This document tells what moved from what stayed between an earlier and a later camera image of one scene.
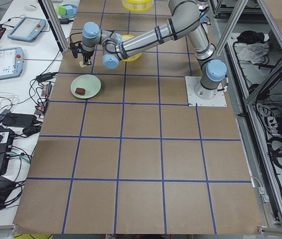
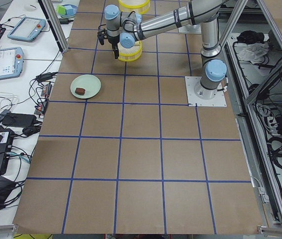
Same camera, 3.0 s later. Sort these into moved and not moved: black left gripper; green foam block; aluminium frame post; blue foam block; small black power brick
Moved: black left gripper
Not moved: blue foam block; green foam block; small black power brick; aluminium frame post
